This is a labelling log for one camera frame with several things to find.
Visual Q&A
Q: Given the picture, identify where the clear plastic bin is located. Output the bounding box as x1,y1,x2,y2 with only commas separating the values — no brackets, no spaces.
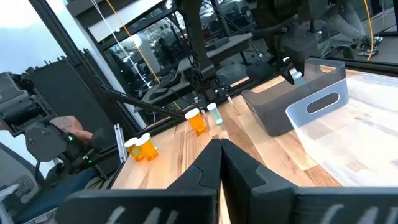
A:
285,73,398,188

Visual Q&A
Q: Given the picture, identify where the person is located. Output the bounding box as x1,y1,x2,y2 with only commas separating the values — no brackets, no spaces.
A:
157,37,177,65

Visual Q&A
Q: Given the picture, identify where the person's leg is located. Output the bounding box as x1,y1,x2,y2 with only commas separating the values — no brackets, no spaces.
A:
14,167,98,224
323,0,368,43

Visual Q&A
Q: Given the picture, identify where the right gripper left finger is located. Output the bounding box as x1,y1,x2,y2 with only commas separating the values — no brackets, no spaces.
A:
55,138,223,224

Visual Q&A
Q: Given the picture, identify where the person's shoe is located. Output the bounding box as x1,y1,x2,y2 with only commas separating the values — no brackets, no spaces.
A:
357,35,384,57

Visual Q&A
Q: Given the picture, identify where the white hanging cable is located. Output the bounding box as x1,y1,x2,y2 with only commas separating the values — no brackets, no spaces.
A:
90,0,152,90

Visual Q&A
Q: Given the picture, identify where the grey plastic bin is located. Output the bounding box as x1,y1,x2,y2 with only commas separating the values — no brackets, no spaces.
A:
241,57,346,138

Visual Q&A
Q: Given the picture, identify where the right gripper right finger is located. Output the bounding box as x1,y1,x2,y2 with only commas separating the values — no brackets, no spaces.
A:
221,138,398,224

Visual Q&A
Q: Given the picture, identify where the silver aluminium bracket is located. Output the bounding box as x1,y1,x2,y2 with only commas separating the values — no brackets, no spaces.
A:
113,123,128,164

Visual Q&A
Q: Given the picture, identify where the person's hand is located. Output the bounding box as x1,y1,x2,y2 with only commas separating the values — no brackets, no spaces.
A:
51,115,94,144

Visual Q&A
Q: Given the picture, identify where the black keyboard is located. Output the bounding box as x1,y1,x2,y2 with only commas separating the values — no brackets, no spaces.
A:
156,72,183,94

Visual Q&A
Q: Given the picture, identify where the black aluminium rig frame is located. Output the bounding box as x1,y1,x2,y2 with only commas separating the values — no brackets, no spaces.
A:
28,0,398,130

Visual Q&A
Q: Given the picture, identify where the small clear pill bottle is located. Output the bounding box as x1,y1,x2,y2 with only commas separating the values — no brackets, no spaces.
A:
206,102,224,126

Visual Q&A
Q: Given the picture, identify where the grey desk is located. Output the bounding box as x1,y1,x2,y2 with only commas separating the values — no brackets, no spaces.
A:
175,32,253,74
133,70,192,113

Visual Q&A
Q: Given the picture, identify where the grey office chair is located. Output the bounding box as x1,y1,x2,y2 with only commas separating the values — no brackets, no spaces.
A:
0,141,44,224

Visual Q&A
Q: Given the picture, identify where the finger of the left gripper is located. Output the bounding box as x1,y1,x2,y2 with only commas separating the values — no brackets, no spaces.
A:
295,58,307,73
279,61,296,86

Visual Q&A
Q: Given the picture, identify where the black panel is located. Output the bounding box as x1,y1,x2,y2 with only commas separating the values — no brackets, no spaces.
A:
29,57,108,147

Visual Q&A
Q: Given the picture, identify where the yellow extension cable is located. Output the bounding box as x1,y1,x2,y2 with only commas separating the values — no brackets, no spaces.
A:
104,0,182,110
363,0,374,62

